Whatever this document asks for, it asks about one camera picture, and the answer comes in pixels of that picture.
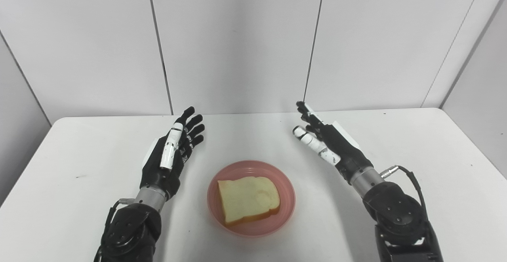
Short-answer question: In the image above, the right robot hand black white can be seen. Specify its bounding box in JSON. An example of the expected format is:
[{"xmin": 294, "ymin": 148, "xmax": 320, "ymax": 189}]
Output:
[{"xmin": 293, "ymin": 101, "xmax": 374, "ymax": 186}]

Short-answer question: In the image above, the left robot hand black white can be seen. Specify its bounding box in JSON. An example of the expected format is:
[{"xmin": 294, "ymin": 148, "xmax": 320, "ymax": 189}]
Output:
[{"xmin": 139, "ymin": 106, "xmax": 206, "ymax": 201}]

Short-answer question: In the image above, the slice of white bread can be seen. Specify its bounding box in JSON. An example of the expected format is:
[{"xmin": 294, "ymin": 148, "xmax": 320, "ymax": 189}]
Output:
[{"xmin": 217, "ymin": 176, "xmax": 281, "ymax": 227}]

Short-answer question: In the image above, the pink round plate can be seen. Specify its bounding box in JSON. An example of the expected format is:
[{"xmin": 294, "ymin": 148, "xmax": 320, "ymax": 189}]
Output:
[{"xmin": 207, "ymin": 160, "xmax": 296, "ymax": 238}]

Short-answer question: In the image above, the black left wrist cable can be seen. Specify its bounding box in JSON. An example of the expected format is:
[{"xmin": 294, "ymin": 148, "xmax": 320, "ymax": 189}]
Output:
[{"xmin": 93, "ymin": 198, "xmax": 136, "ymax": 262}]

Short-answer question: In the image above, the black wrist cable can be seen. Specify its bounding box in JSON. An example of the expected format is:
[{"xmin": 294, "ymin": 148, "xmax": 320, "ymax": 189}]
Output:
[
  {"xmin": 93, "ymin": 198, "xmax": 136, "ymax": 262},
  {"xmin": 380, "ymin": 165, "xmax": 429, "ymax": 231}
]

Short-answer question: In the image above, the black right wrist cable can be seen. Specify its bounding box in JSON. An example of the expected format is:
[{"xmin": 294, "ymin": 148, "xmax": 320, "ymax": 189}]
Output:
[{"xmin": 380, "ymin": 165, "xmax": 429, "ymax": 231}]

